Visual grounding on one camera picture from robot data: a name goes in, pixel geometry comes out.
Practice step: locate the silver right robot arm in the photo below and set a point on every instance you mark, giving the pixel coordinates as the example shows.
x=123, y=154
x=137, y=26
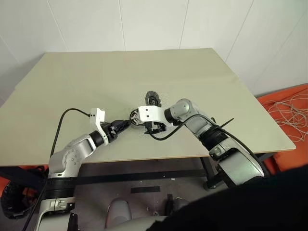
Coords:
x=192, y=113

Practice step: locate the grey left robot foot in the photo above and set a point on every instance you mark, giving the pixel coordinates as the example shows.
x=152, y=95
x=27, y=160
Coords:
x=119, y=209

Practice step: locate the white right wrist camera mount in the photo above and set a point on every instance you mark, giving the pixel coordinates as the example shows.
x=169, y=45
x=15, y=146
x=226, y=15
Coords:
x=150, y=114

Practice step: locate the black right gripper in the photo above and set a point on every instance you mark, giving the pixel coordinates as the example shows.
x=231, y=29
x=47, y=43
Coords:
x=154, y=125

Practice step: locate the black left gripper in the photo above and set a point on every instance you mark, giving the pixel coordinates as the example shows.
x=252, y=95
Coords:
x=111, y=131

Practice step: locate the black metal table frame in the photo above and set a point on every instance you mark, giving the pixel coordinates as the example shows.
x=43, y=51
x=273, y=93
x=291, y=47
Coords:
x=144, y=176

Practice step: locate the small black object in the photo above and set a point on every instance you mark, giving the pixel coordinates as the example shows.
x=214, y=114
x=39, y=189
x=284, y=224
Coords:
x=152, y=98

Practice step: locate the grey right robot foot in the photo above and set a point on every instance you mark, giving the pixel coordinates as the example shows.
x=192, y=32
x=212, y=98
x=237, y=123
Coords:
x=179, y=203

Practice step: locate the black tape strip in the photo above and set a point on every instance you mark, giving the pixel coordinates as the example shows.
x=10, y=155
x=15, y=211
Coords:
x=145, y=189

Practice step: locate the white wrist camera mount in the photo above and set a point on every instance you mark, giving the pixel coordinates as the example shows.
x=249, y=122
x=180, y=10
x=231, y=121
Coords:
x=150, y=114
x=97, y=115

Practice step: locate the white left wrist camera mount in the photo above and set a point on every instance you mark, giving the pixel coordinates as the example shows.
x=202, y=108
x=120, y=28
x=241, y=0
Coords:
x=97, y=115

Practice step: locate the grey robot foot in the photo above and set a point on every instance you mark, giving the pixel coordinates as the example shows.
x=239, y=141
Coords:
x=119, y=209
x=179, y=203

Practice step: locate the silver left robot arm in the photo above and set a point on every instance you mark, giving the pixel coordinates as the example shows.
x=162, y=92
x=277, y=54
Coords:
x=69, y=156

